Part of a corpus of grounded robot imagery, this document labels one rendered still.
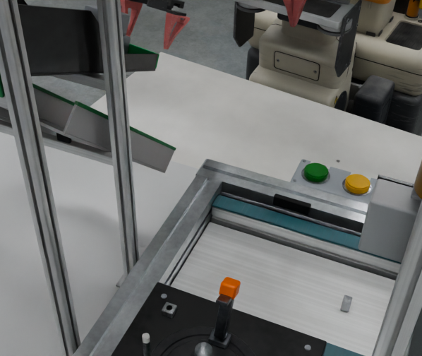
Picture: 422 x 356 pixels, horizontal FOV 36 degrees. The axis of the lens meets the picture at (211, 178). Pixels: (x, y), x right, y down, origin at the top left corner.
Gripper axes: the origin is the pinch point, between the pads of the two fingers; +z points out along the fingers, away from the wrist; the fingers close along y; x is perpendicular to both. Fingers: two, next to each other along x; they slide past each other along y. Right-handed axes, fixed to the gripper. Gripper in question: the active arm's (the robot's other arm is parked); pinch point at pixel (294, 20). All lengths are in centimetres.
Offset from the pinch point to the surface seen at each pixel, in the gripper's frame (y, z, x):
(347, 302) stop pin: 17.6, 30.7, -19.5
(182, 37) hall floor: -108, 118, 200
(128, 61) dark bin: -16.3, 1.5, -18.3
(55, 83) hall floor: -143, 120, 134
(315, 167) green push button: 6.1, 26.4, 3.1
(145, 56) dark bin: -15.7, 2.4, -14.9
